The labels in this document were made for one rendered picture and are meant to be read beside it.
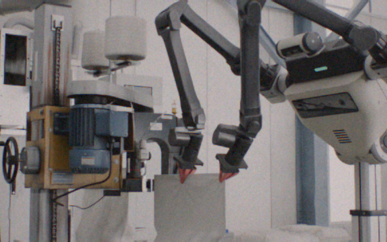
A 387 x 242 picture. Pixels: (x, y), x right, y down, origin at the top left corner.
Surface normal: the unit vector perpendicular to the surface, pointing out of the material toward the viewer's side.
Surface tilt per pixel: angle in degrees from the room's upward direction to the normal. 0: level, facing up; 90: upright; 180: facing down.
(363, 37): 118
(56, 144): 90
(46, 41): 90
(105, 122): 90
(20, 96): 90
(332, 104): 130
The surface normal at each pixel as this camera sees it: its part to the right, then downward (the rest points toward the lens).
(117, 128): 0.84, -0.05
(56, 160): 0.54, -0.08
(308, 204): -0.84, -0.05
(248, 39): 0.18, 0.40
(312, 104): -0.65, 0.60
